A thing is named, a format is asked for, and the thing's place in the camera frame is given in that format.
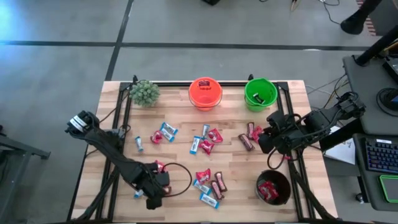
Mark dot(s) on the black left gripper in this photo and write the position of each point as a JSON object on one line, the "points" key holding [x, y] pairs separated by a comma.
{"points": [[149, 183]]}

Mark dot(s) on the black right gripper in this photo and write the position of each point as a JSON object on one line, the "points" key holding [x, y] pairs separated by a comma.
{"points": [[280, 137]]}

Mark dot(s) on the red candy packet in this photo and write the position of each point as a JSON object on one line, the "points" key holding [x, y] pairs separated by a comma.
{"points": [[206, 147], [203, 176], [215, 136], [156, 137], [160, 166], [257, 132], [268, 190]]}

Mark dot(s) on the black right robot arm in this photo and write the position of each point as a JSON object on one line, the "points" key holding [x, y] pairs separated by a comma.
{"points": [[323, 119]]}

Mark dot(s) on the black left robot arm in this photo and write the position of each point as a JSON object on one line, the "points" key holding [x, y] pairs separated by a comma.
{"points": [[109, 146]]}

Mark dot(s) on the green plastic bucket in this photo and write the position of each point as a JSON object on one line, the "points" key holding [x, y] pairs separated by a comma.
{"points": [[269, 88]]}

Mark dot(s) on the black plastic bucket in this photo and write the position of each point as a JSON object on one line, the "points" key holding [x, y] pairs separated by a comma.
{"points": [[284, 186]]}

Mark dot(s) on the black diagonal pole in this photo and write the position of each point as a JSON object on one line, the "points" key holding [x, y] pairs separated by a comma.
{"points": [[335, 138], [376, 46]]}

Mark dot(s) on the white paper sheet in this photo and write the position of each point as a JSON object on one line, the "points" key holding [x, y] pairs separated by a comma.
{"points": [[343, 152]]}

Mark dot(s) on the dark grey keyboard desk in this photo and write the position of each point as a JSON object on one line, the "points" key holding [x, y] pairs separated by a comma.
{"points": [[359, 161]]}

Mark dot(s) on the orange plastic bucket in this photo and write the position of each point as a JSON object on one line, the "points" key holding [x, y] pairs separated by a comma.
{"points": [[205, 99]]}

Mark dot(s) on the artificial green potted plant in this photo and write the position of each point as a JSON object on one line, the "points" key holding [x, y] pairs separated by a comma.
{"points": [[144, 92]]}

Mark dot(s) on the small black knob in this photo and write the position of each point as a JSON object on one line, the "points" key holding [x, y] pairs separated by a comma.
{"points": [[360, 197]]}

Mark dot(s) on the black backlit keyboard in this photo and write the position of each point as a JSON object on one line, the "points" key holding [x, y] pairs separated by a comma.
{"points": [[382, 155]]}

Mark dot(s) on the black monitor stand base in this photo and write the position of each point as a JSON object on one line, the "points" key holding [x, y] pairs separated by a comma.
{"points": [[388, 99]]}

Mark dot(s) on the grey metal stand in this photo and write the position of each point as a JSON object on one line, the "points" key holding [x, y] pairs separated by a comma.
{"points": [[21, 147]]}

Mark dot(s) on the person's shoe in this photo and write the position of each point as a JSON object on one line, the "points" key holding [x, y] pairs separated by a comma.
{"points": [[352, 25]]}

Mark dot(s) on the wooden stick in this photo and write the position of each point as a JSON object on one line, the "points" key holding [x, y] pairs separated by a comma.
{"points": [[293, 4]]}

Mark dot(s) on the black floor object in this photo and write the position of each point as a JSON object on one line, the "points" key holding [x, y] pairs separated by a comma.
{"points": [[211, 1]]}

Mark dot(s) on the person's leg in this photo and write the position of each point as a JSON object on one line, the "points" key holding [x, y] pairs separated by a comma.
{"points": [[370, 6]]}

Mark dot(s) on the dark grey cabinet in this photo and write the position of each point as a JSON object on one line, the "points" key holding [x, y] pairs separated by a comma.
{"points": [[387, 15]]}

